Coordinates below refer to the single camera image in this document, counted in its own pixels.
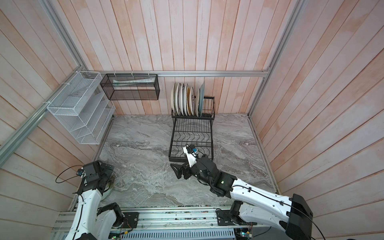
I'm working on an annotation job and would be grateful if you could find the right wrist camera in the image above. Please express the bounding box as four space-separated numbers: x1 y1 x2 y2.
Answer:
183 144 198 168

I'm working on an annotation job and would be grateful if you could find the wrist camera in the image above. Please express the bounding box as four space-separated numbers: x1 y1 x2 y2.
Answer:
183 144 198 168
77 168 85 177

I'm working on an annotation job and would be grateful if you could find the black round plate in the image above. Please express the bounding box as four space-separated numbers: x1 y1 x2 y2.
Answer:
195 90 200 117

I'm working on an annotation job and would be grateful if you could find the yellow woven round trivet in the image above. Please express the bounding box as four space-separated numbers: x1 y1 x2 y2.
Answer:
187 87 191 116

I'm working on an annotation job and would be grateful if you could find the white mesh wall shelf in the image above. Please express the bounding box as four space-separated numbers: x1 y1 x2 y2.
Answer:
48 71 115 145

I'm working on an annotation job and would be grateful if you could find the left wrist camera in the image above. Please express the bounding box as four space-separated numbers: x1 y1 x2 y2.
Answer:
77 168 85 177

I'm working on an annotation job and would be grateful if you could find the aluminium front rail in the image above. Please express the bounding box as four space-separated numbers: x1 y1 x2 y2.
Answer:
52 206 283 233

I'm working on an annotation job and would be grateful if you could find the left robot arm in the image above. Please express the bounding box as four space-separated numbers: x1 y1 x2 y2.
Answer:
66 161 125 240

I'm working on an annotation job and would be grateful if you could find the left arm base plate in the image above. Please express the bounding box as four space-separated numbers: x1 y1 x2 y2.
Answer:
122 212 139 229

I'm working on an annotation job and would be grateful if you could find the white plate cloud outline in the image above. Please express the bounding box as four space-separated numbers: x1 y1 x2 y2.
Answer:
182 84 188 116

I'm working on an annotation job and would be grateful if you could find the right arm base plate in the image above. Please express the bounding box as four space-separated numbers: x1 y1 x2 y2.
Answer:
215 209 239 226

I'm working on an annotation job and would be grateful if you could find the orange sunburst plate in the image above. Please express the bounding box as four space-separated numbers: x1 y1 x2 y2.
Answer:
189 87 195 116
174 83 180 116

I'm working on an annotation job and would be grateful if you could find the cream floral plate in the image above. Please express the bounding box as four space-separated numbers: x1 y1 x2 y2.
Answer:
170 84 175 113

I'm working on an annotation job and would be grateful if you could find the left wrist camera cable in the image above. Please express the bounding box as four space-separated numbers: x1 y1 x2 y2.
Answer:
55 164 83 184

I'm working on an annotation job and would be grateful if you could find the black mesh wall basket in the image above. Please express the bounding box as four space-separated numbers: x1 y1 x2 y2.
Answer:
101 73 160 101

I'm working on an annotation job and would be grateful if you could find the grey-green plain plate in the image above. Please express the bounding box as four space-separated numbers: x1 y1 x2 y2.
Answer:
198 82 205 117

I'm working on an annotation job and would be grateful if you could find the white plate green patterned rim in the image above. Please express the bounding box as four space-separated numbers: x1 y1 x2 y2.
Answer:
178 83 184 116

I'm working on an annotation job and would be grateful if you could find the light green flower plate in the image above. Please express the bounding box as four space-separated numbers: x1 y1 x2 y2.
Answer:
101 174 116 201

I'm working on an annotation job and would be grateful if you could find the black wire dish rack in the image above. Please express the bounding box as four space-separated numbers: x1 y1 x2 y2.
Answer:
168 97 215 163

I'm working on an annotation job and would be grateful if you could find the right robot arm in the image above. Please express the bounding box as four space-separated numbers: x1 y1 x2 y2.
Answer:
171 156 313 240

